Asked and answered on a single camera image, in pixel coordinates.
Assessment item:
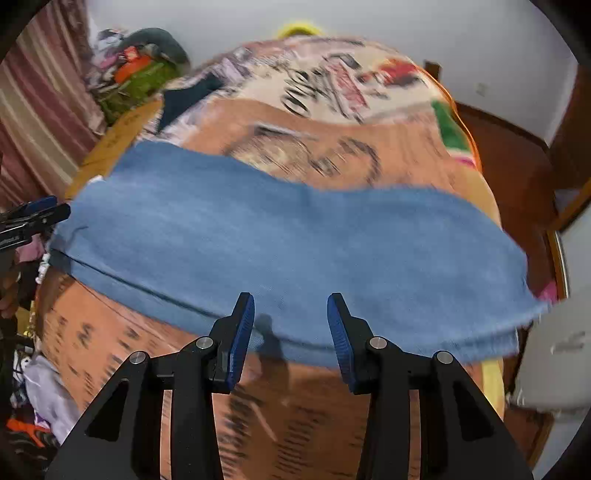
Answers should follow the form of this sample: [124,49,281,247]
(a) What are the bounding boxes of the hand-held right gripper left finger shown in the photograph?
[46,292,256,480]

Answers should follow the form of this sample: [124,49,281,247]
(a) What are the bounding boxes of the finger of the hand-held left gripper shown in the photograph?
[0,196,59,219]
[0,204,72,238]

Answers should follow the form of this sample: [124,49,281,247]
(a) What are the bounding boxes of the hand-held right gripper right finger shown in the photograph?
[327,293,534,480]

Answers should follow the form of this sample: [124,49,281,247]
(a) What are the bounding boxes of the blue jeans pants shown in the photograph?
[48,141,552,370]

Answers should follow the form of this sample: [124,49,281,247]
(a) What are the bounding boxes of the black pants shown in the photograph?
[161,76,225,132]

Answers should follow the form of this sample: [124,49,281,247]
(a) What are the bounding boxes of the brown cardboard board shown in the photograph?
[65,99,164,199]

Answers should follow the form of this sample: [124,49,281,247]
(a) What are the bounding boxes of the striped red curtain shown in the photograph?
[0,0,105,208]

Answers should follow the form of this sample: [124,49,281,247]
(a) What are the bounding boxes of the crumpled white cloth pile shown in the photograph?
[0,342,81,462]

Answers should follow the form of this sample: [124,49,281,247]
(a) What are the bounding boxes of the green storage bin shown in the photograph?
[99,65,181,125]

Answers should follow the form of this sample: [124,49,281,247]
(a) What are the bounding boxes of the pile of clothes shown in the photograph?
[90,28,153,93]

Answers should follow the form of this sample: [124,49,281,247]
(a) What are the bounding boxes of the bed with printed cover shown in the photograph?
[34,34,506,480]

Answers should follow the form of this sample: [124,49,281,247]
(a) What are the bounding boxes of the grey pillow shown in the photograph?
[134,28,192,75]

